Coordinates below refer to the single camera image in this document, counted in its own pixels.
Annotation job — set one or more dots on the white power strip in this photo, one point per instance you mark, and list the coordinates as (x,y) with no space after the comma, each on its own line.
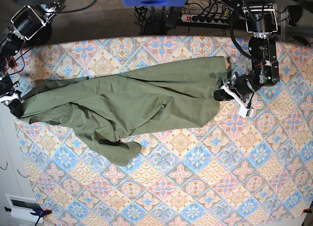
(204,19)

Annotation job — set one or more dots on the patterned tablecloth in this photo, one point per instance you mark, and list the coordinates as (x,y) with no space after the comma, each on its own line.
(233,171)

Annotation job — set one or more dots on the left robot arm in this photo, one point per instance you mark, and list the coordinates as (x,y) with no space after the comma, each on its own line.
(262,24)

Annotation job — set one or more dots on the white wall outlet box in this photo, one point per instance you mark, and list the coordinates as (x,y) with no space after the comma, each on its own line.
(22,202)

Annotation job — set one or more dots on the red clamp lower right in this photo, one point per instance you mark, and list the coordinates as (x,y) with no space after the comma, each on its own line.
(308,211)

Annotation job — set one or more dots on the red black clamp upper left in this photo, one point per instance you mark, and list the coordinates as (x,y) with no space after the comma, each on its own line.
(11,62)

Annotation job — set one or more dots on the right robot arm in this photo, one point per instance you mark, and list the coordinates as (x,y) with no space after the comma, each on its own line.
(32,18)

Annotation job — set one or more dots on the blue clamp lower left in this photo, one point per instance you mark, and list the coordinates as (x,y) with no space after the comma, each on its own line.
(36,212)

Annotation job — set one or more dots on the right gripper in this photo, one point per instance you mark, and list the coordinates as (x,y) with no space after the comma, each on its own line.
(12,97)

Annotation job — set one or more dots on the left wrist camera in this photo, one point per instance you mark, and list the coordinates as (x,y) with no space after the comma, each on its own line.
(246,112)

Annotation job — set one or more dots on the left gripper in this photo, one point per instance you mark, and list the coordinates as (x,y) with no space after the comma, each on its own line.
(242,86)

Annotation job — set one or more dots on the olive green t-shirt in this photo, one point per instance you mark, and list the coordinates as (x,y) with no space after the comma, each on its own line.
(103,110)

